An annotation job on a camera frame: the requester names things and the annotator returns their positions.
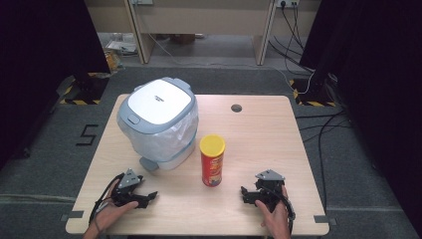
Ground white bin with grey lid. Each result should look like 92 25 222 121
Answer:
115 77 200 173

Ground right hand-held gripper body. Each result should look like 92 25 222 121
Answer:
253 168 286 214

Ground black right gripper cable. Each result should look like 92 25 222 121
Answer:
260 185 297 235

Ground red chip can yellow lid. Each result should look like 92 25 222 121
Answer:
198 133 227 188

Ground black stand base hazard tape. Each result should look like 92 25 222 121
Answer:
288 77 337 108
56 72 111 107

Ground translucent white bin bag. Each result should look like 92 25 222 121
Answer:
116 99 200 163

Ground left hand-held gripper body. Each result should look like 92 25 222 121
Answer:
111 168 144 206

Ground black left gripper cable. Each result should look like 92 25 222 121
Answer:
88 172 125 225

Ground pile of packets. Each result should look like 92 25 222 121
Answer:
103 32 138 74

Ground black curtain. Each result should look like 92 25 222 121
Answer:
298 0 422 230
0 0 111 170

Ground black cables from outlet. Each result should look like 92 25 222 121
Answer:
268 3 317 75

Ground beige wooden desk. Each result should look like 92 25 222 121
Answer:
122 0 279 67

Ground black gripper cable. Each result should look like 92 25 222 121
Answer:
260 185 297 235
88 172 125 225

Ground person's right hand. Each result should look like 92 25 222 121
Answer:
254 184 293 237

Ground white wall power outlet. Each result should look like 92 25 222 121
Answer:
275 0 301 9

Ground person's left hand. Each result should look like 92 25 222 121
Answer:
94 180 140 234

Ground black floor cables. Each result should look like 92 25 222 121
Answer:
295 110 354 213

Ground grey tape piece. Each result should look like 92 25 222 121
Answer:
313 214 337 227
60 210 85 222

